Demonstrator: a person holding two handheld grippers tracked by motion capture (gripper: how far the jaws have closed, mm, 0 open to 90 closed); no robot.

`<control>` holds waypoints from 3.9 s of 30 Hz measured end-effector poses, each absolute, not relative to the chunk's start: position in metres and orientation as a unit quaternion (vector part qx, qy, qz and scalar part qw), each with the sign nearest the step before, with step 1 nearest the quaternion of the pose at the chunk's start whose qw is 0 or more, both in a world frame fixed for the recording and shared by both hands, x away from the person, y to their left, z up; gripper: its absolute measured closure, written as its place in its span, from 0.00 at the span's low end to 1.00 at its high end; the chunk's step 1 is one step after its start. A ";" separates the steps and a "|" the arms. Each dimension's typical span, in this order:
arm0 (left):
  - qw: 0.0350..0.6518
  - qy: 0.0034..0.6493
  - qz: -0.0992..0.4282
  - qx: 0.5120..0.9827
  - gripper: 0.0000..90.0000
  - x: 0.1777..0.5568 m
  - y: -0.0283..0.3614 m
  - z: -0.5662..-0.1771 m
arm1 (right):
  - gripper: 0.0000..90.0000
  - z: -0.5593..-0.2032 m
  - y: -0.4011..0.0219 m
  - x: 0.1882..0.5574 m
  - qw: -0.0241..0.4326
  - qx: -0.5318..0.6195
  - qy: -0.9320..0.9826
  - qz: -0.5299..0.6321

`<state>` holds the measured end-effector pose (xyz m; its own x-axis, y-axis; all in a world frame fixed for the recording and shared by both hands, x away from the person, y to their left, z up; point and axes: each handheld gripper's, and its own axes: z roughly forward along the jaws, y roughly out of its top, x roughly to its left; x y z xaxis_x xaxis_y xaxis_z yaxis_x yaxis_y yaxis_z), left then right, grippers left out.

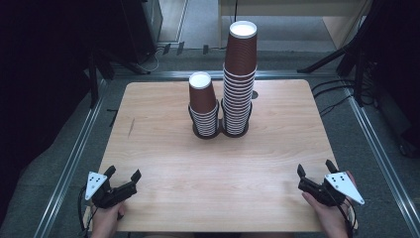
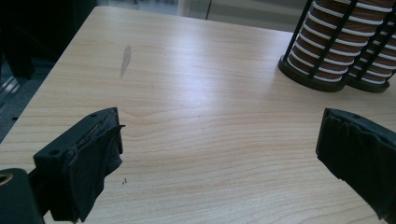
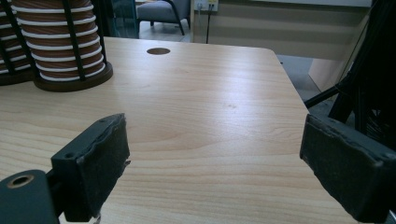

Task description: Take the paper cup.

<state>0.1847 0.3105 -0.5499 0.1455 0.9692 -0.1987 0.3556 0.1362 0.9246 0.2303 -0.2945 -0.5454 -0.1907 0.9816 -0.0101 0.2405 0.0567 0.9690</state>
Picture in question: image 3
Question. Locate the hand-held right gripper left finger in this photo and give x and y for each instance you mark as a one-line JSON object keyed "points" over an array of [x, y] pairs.
{"points": [[96, 165]]}

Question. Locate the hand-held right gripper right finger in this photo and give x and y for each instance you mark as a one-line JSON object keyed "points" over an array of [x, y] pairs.
{"points": [[345, 168]]}

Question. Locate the stack of brown paper cups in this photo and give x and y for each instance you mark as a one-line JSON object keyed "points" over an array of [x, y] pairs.
{"points": [[53, 40], [12, 34]]}

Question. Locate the dark glass panel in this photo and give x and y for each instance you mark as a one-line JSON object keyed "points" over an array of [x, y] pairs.
{"points": [[123, 15]]}

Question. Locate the white side desk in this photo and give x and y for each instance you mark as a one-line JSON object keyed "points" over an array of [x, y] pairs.
{"points": [[280, 28]]}

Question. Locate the grey armchair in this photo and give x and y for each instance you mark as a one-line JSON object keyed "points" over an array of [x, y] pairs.
{"points": [[158, 11]]}

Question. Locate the white wall socket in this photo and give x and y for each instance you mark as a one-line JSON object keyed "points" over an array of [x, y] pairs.
{"points": [[206, 4]]}

